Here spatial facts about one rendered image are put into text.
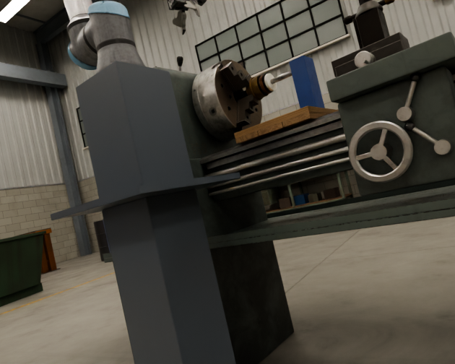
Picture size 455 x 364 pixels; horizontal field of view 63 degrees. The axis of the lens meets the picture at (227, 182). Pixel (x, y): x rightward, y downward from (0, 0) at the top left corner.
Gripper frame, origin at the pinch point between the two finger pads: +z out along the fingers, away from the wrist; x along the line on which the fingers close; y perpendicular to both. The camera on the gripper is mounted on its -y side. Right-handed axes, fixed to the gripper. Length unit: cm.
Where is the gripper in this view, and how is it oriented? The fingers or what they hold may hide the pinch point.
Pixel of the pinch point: (192, 26)
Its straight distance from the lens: 169.8
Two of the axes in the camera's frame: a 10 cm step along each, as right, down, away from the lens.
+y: -8.1, 1.6, -5.7
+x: 5.4, -1.7, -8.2
